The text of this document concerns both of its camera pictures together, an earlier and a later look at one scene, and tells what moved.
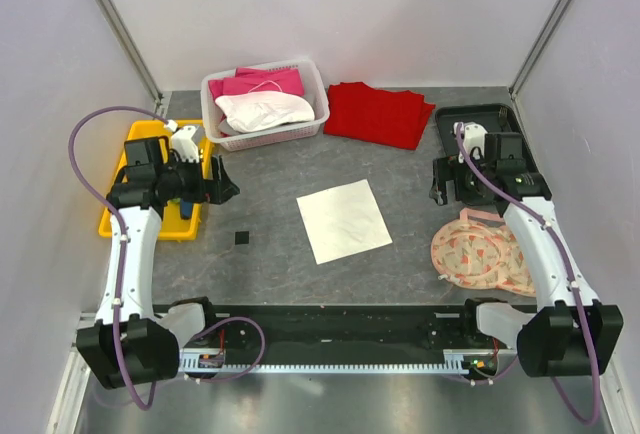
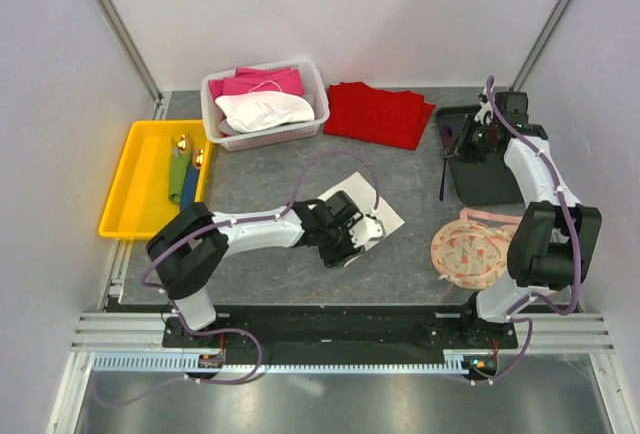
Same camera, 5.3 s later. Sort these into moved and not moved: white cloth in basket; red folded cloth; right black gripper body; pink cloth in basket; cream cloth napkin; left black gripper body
Moved: right black gripper body; left black gripper body; cream cloth napkin
Not moved: red folded cloth; pink cloth in basket; white cloth in basket
